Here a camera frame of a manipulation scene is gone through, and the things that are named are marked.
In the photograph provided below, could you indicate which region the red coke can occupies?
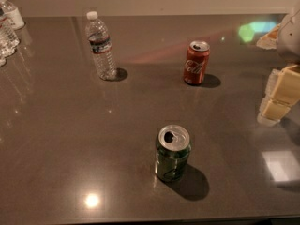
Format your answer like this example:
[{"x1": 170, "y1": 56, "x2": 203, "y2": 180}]
[{"x1": 184, "y1": 40, "x2": 210, "y2": 85}]

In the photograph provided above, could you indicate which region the clear plastic water bottle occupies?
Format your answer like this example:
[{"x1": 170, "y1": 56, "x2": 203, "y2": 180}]
[{"x1": 85, "y1": 11, "x2": 117, "y2": 81}]

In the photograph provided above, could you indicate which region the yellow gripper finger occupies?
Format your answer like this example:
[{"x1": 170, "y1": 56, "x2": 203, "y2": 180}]
[
  {"x1": 256, "y1": 24, "x2": 280, "y2": 50},
  {"x1": 257, "y1": 64, "x2": 300, "y2": 127}
]

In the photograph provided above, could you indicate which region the white labelled bottle far left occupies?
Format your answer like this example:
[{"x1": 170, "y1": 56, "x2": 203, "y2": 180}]
[{"x1": 0, "y1": 0, "x2": 25, "y2": 30}]

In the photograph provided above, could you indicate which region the clear water bottle left edge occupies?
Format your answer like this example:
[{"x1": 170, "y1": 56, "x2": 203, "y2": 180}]
[{"x1": 0, "y1": 8, "x2": 20, "y2": 57}]

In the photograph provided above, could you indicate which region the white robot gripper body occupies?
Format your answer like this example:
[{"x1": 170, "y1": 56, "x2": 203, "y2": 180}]
[{"x1": 277, "y1": 1, "x2": 300, "y2": 64}]

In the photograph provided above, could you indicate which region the green soda can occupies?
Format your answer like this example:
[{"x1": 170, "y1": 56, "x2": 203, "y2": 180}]
[{"x1": 155, "y1": 125, "x2": 191, "y2": 182}]

